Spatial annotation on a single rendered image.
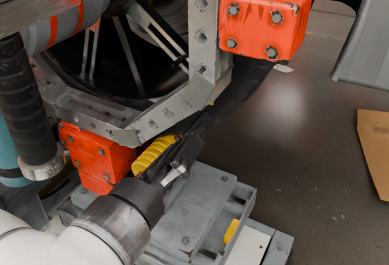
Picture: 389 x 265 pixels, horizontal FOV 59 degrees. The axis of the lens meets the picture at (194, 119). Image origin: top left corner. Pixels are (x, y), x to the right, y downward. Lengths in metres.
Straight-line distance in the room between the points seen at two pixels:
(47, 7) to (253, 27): 0.21
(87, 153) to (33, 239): 0.34
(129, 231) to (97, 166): 0.34
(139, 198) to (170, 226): 0.52
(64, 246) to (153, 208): 0.12
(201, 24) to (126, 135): 0.28
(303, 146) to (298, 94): 0.41
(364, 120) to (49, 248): 1.57
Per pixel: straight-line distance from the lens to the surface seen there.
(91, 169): 0.77
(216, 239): 1.03
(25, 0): 0.31
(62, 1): 0.33
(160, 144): 0.71
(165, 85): 0.71
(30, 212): 1.27
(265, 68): 0.53
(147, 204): 0.45
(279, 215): 1.30
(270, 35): 0.40
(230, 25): 0.42
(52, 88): 0.76
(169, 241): 0.94
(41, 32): 0.49
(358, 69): 0.53
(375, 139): 1.72
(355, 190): 1.46
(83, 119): 0.69
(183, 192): 1.03
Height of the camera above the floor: 1.01
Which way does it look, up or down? 38 degrees down
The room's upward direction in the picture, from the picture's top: straight up
